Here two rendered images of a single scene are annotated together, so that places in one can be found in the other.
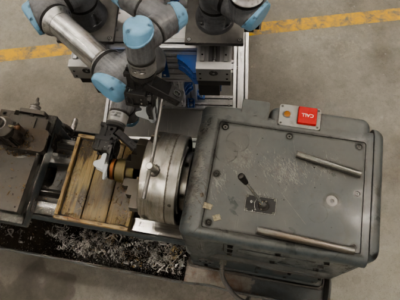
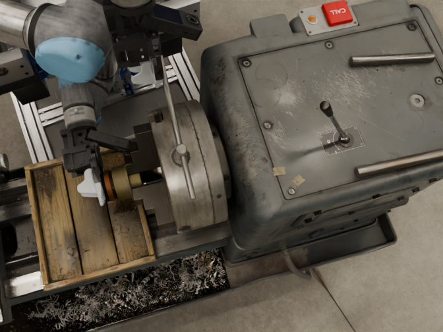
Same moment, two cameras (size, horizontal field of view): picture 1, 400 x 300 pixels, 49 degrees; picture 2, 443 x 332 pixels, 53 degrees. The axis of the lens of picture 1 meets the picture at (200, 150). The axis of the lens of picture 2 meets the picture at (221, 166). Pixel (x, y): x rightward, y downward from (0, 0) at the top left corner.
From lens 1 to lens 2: 0.56 m
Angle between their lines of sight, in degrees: 15
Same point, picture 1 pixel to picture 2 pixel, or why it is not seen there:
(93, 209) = (94, 253)
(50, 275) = not seen: outside the picture
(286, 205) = (371, 127)
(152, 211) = (198, 215)
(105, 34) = not seen: hidden behind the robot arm
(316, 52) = not seen: outside the picture
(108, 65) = (57, 24)
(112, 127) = (80, 131)
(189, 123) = (136, 113)
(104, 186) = (94, 219)
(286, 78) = (213, 29)
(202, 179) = (253, 140)
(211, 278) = (260, 269)
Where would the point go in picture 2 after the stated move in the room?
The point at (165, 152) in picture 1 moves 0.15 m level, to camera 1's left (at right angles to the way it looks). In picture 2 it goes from (183, 128) to (122, 161)
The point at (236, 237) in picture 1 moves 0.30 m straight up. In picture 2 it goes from (335, 194) to (398, 139)
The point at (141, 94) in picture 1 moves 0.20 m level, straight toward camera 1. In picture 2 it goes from (142, 38) to (227, 115)
